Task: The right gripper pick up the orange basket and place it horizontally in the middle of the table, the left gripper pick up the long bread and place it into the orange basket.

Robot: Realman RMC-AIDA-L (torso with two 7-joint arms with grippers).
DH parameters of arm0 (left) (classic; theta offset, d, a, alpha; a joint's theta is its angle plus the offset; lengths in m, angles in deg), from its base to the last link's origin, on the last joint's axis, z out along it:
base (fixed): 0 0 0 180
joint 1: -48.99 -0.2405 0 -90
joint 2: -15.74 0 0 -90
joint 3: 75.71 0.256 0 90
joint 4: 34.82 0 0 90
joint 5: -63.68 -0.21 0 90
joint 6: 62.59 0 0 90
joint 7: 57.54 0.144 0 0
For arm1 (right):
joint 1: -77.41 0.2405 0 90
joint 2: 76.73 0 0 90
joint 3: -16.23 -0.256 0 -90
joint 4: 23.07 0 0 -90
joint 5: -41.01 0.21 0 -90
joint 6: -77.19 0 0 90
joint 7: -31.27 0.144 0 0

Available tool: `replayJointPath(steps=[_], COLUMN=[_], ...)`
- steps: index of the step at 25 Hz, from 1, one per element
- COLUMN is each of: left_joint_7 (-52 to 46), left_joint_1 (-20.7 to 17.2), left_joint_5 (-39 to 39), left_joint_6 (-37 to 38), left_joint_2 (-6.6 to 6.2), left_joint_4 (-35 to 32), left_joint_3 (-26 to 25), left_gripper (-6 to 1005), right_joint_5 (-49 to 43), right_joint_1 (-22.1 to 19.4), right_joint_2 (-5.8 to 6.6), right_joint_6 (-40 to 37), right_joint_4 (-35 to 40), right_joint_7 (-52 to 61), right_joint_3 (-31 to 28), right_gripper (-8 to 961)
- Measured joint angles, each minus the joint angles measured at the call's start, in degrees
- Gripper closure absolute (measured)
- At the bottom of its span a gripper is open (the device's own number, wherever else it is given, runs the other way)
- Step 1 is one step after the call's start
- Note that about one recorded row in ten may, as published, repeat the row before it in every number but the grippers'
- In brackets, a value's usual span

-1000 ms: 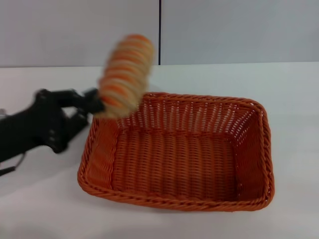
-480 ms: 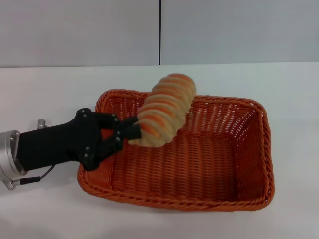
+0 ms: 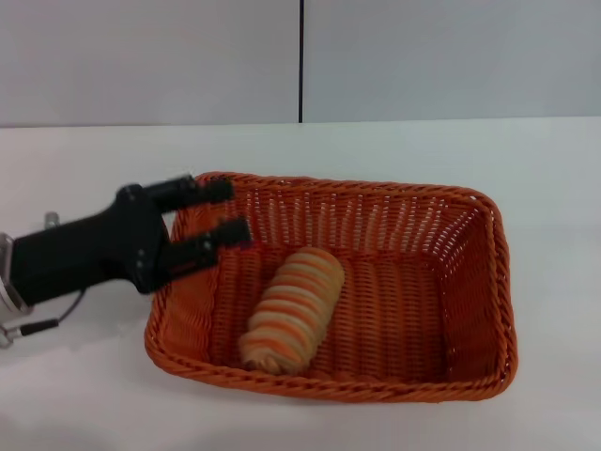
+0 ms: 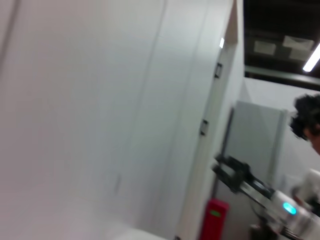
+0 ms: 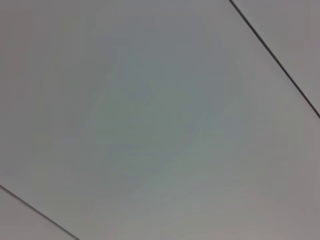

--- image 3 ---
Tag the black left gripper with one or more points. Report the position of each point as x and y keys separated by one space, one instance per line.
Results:
x=89 y=249

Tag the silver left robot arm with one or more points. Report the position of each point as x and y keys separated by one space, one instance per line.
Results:
x=9 y=286

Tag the orange woven plastic basket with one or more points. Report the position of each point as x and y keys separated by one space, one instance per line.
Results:
x=399 y=300

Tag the small silver metal connector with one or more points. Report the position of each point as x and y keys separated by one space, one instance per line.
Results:
x=52 y=220

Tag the orange cream striped bread roll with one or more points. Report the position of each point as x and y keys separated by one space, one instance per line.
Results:
x=296 y=305

